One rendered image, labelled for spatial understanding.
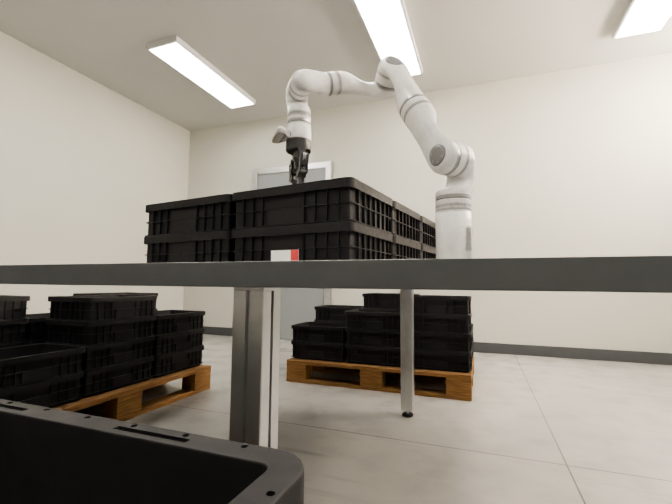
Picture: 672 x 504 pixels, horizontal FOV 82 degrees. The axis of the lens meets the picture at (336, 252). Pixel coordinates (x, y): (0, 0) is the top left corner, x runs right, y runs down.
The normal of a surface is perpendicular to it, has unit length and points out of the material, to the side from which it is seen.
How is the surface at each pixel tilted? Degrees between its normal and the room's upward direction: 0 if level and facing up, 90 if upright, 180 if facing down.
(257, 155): 90
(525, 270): 90
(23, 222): 90
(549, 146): 90
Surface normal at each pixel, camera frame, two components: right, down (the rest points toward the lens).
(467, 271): -0.36, -0.08
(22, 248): 0.94, -0.02
